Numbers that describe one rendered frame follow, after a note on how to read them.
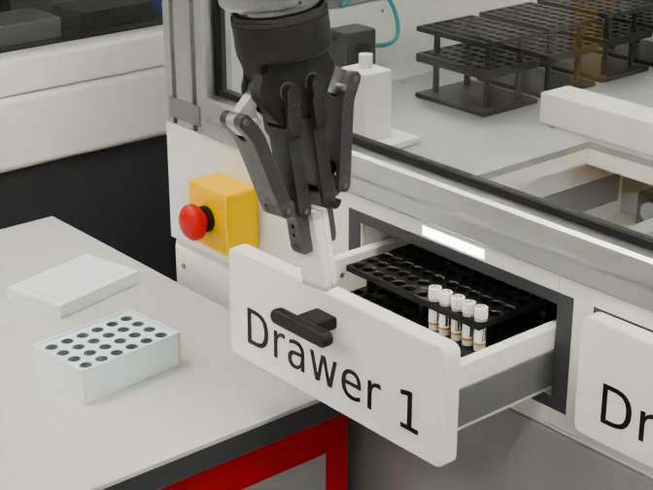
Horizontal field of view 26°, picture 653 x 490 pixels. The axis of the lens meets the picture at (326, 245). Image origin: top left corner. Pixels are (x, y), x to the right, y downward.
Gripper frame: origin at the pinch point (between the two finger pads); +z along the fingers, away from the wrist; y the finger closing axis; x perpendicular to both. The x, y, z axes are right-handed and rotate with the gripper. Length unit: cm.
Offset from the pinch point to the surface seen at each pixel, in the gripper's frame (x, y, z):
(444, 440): -10.6, 2.0, 15.7
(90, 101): 83, 30, 9
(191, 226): 35.3, 11.4, 10.4
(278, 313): 6.0, -0.4, 7.6
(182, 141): 47, 20, 5
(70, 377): 30.2, -9.1, 17.7
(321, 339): 0.2, -0.7, 8.3
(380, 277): 7.7, 13.2, 10.2
